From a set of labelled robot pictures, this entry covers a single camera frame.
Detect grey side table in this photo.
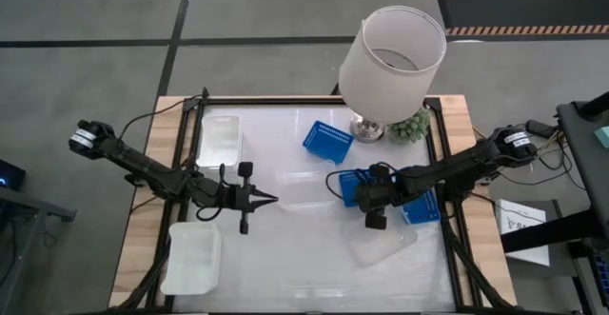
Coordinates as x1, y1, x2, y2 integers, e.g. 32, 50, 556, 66
0, 186, 78, 315

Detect black right camera cable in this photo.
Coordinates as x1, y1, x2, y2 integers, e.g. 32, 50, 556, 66
324, 165, 380, 201

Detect blue plastic basket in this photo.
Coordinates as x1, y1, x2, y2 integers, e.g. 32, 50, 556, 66
302, 120, 356, 166
338, 166, 442, 226

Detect frosted white plastic basket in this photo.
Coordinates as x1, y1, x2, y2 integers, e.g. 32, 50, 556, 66
195, 113, 245, 169
159, 221, 224, 297

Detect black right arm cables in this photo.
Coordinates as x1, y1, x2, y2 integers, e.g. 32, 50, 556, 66
475, 118, 575, 188

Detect blue crate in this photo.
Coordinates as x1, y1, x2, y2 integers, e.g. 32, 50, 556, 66
591, 250, 609, 298

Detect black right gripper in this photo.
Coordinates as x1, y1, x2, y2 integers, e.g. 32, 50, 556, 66
354, 162, 406, 231

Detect black electronic device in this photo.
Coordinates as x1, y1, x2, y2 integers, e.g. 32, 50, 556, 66
0, 158, 28, 192

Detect white lamp shade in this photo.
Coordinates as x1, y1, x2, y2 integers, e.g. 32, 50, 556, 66
337, 4, 448, 126

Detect black metal table frame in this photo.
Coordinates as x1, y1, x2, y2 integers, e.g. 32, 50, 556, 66
111, 87, 519, 315

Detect black hazard striped mat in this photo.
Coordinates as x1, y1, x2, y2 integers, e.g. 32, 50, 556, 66
436, 0, 609, 37

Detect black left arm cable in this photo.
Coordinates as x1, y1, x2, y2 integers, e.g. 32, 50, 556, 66
117, 87, 210, 141

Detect black desk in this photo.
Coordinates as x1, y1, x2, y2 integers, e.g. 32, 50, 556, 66
499, 90, 609, 315

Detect white cardboard box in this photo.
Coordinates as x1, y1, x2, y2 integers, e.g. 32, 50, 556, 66
494, 198, 551, 267

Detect black camera cable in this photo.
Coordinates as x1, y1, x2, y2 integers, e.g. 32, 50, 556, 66
324, 165, 380, 201
195, 162, 227, 223

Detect green succulent plant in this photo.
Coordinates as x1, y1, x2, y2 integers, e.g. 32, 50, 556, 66
386, 107, 432, 145

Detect silver lamp base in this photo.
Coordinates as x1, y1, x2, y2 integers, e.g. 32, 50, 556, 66
349, 113, 387, 145

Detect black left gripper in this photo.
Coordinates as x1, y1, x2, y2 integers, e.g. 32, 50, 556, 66
221, 161, 281, 237

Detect black left camera cable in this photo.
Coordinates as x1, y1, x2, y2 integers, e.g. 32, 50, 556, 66
195, 162, 227, 223

